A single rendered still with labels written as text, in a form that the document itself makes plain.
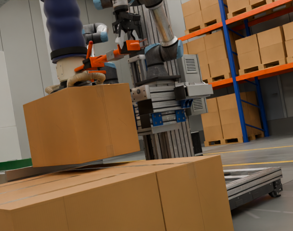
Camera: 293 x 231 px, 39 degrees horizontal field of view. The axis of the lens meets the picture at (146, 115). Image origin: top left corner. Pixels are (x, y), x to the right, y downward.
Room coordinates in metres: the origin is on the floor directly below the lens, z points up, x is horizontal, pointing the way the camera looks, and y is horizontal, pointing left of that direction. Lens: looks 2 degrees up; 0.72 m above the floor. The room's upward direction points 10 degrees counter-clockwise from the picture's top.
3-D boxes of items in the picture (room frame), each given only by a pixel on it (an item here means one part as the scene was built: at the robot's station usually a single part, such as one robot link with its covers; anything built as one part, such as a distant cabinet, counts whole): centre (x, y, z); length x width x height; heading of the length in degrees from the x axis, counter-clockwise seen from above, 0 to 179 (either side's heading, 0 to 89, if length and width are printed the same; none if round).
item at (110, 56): (2.10, 0.11, 1.12); 0.07 x 0.07 x 0.04; 38
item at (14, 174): (2.75, 0.64, 0.58); 0.70 x 0.03 x 0.06; 129
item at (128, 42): (2.00, 0.03, 1.13); 0.08 x 0.07 x 0.05; 38
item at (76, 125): (2.47, 0.41, 0.80); 0.60 x 0.40 x 0.40; 40
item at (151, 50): (2.75, -0.13, 1.20); 0.13 x 0.12 x 0.14; 68
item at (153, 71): (2.76, -0.12, 1.09); 0.15 x 0.15 x 0.10
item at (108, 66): (3.12, 0.23, 1.20); 0.13 x 0.12 x 0.14; 89
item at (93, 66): (2.27, 0.24, 1.13); 0.10 x 0.08 x 0.06; 128
